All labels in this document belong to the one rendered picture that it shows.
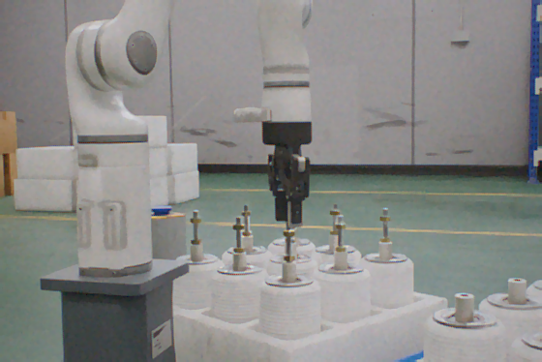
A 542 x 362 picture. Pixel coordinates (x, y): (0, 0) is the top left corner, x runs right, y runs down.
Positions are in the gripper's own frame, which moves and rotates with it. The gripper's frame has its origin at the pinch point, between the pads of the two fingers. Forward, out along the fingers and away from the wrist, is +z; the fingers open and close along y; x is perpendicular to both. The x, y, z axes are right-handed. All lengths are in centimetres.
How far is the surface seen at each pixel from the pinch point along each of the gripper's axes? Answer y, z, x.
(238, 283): 6.0, 11.3, 6.6
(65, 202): 313, 30, 35
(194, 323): 9.4, 18.1, 13.3
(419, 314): 3.3, 18.4, -23.8
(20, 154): 332, 2, 59
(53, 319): 83, 35, 37
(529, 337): -35.4, 9.9, -16.5
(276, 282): -0.9, 9.9, 2.3
